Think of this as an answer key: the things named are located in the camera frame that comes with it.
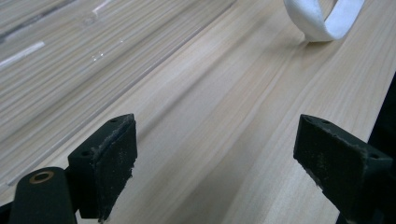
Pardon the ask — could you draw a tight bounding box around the white band loop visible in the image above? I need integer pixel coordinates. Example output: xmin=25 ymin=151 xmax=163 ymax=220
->
xmin=282 ymin=0 xmax=366 ymax=43

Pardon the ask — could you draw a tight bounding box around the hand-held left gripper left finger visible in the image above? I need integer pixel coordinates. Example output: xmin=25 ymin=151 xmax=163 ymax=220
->
xmin=67 ymin=113 xmax=138 ymax=224

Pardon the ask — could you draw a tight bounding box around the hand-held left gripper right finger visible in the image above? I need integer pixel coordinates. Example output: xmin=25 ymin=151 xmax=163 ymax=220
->
xmin=292 ymin=114 xmax=394 ymax=224

